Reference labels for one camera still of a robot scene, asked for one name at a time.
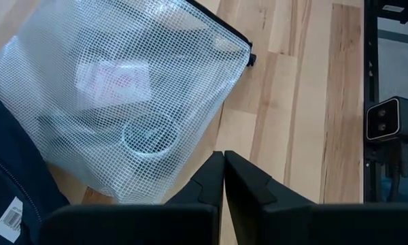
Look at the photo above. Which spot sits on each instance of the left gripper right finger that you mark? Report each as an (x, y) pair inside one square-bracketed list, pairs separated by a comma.
[(292, 224)]

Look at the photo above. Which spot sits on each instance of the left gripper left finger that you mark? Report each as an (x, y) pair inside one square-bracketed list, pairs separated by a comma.
[(156, 224)]

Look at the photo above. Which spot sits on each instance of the pink box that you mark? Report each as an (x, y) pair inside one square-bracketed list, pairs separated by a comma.
[(115, 83)]

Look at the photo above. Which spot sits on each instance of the dark navy duffel bag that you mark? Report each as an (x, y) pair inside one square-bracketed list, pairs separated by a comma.
[(10, 163)]

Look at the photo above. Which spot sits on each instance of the clear mesh zip pouch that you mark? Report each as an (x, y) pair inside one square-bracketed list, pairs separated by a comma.
[(88, 41)]

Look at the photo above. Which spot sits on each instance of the black stereo camera box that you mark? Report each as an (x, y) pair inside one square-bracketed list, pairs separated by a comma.
[(394, 119)]

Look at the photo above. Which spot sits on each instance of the black metal table frame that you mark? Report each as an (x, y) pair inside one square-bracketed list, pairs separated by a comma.
[(370, 68)]

